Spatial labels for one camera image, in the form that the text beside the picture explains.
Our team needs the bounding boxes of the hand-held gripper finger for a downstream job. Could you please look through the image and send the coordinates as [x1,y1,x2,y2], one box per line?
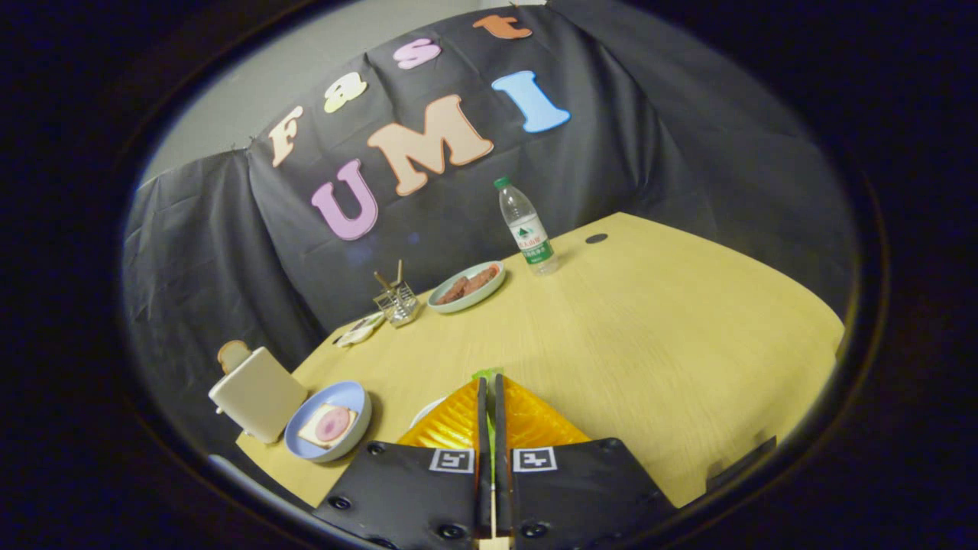
[494,374,677,550]
[312,377,490,550]

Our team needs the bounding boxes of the green lettuce leaf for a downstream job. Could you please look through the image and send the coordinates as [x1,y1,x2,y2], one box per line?
[471,367,506,478]

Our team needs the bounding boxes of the toasted bread slice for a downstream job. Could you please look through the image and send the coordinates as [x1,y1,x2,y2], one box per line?
[217,340,251,375]

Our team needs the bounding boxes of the white rectangular plate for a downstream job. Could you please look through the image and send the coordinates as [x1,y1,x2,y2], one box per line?
[410,396,450,429]

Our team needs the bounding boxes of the pale green round plate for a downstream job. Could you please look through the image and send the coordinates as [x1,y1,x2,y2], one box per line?
[426,260,507,315]

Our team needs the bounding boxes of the light blue round plate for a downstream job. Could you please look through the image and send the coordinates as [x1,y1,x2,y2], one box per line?
[284,380,373,464]

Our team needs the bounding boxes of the pink ham slice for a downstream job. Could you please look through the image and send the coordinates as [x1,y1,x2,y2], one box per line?
[315,406,352,444]

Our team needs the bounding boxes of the white divided condiment dish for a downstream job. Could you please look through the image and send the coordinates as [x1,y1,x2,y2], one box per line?
[334,311,387,348]

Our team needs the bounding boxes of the bread slice under ham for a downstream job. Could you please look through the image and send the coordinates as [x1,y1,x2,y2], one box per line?
[297,403,359,449]

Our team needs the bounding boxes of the clear plastic water bottle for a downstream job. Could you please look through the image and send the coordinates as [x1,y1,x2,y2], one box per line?
[493,176,561,277]

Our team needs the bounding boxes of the cream white toaster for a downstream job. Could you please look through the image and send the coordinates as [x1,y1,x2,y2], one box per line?
[208,346,308,445]

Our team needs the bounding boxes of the black backdrop cloth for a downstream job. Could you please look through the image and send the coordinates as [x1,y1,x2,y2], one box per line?
[122,0,860,459]

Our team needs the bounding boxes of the wire mesh utensil holder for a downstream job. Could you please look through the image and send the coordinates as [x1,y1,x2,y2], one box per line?
[373,281,420,328]

